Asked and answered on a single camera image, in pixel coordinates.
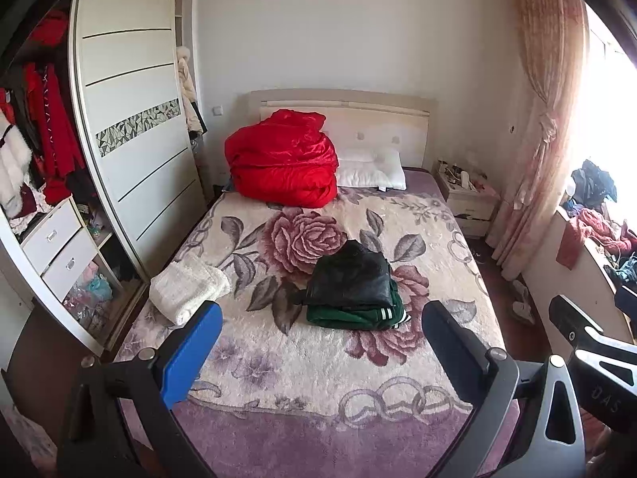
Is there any white slipper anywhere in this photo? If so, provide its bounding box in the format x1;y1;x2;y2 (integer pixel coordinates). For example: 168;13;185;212
512;279;536;325

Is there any red knit cloth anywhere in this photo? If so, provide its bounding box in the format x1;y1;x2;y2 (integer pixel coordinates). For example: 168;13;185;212
556;208;637;270

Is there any green garment with white stripes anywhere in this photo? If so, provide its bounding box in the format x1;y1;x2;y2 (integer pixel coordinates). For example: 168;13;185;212
305;279;413;330

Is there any pink patterned curtain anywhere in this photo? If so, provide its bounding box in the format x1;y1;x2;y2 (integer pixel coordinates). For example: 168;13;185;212
490;0;593;280

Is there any black jacket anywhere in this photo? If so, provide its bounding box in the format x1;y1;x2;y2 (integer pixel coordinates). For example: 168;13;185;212
305;240;394;310

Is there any bed with beige headboard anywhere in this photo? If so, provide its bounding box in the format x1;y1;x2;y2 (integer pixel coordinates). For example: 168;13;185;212
112;90;523;478

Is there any white wardrobe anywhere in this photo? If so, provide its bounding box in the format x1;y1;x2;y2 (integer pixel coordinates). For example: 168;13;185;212
0;0;210;359

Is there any cream hanging coat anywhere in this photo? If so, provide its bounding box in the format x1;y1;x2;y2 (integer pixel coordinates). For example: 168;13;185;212
175;46;206;135

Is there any white fur garment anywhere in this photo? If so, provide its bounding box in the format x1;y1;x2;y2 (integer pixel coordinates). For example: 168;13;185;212
0;110;31;210

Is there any red quilt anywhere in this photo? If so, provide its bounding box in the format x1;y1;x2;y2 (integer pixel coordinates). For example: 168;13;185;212
224;108;340;208

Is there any red hanging coat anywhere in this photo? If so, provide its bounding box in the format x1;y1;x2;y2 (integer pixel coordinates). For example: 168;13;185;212
22;62;85;205

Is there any floral plush blanket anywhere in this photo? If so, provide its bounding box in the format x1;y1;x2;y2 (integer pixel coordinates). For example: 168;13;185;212
117;186;506;431

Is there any dark clothes pile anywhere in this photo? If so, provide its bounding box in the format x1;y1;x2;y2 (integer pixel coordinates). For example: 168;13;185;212
571;159;618;205

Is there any pile of pastel clothes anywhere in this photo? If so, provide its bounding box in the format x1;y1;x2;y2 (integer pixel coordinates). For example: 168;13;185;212
64;259;127;324

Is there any cream folded blanket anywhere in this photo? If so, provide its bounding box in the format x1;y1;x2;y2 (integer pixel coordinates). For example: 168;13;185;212
149;256;231;324

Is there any beige nightstand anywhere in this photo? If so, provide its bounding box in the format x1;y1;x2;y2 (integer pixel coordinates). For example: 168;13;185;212
435;159;501;240

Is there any white pillow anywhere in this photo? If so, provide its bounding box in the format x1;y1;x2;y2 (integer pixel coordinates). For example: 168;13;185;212
336;147;407;191

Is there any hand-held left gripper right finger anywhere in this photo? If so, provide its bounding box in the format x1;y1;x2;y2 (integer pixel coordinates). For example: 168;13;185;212
421;301;587;478

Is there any white drawer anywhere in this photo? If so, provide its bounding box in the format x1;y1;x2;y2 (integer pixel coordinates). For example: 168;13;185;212
22;203;83;262
42;229;98;302

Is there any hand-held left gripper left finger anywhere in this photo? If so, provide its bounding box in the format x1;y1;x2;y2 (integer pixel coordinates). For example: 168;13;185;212
56;301;223;478

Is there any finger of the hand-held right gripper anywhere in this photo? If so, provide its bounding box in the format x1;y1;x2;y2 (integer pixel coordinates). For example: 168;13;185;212
549;295;618;357

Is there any white desk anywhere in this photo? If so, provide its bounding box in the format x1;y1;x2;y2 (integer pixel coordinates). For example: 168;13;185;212
522;206;637;354

